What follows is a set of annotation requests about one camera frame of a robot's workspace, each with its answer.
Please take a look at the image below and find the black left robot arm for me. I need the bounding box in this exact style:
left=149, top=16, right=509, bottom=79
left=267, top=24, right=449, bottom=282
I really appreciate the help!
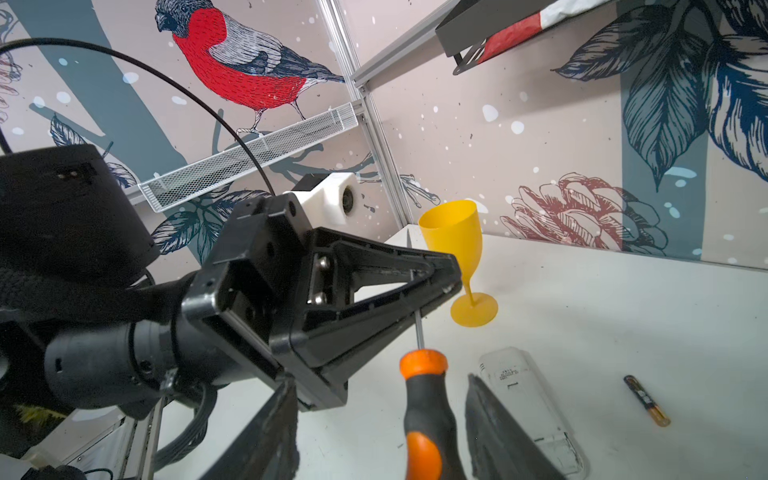
left=1, top=145, right=461, bottom=455

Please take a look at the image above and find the yellow plastic goblet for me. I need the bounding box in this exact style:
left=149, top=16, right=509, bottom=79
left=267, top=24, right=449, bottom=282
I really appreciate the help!
left=418, top=200, right=498, bottom=328

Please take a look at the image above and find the black wall basket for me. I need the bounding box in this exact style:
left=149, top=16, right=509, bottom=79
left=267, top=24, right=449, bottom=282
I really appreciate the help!
left=435, top=1, right=555, bottom=76

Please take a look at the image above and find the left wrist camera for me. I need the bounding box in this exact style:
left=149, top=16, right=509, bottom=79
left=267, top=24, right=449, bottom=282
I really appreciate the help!
left=290, top=172, right=362, bottom=230

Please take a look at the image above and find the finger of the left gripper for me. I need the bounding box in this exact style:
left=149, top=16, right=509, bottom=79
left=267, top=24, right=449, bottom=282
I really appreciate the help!
left=269, top=228, right=461, bottom=384

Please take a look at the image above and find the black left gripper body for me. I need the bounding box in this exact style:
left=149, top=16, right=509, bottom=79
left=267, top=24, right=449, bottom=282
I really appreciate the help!
left=181, top=193, right=348, bottom=410

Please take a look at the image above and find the red cassava chips bag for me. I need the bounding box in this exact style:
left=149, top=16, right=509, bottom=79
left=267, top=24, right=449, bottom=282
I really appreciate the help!
left=477, top=0, right=611, bottom=64

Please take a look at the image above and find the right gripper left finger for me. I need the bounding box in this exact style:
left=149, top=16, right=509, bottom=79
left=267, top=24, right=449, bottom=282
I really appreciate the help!
left=201, top=376, right=299, bottom=480

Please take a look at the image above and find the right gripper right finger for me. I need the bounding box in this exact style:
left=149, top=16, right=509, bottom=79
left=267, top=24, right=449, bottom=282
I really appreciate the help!
left=465, top=374, right=564, bottom=480

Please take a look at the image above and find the orange black screwdriver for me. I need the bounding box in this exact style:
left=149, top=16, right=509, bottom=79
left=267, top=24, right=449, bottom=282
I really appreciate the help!
left=399, top=230, right=468, bottom=480

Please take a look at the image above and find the white AC remote with display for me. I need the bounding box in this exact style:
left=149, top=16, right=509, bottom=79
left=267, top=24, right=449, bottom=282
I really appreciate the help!
left=479, top=347, right=589, bottom=479

